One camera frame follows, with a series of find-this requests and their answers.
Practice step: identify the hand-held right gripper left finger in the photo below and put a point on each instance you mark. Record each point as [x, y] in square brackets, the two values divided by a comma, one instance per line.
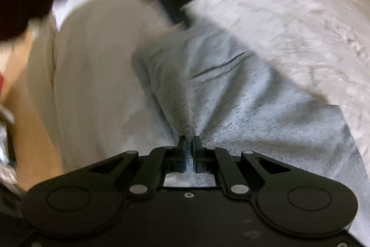
[183, 156]

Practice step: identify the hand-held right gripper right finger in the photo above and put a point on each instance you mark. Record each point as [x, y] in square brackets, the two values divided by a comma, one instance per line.
[197, 156]

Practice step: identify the person's beige clothing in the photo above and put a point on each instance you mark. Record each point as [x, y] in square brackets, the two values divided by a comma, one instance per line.
[95, 76]

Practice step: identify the white floral bedspread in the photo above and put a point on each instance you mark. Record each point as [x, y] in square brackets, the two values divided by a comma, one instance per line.
[289, 18]

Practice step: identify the patterned grey cloth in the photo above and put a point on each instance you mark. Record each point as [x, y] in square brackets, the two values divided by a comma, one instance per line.
[5, 148]

